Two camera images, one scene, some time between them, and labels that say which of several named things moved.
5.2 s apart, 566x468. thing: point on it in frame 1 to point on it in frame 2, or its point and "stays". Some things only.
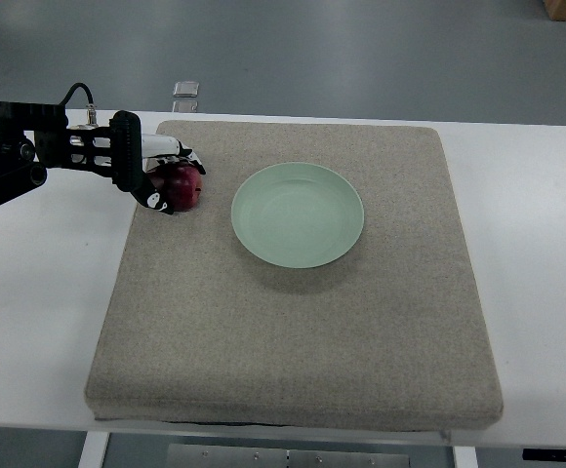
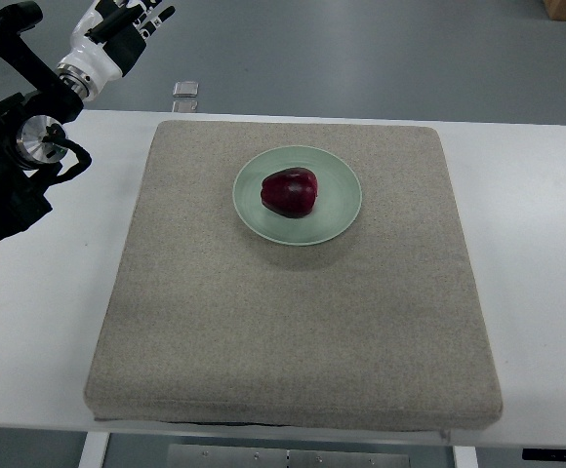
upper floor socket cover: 185,89 stays
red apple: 181,185 to 290,191
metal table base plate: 181,455 stays
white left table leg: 95,448 stays
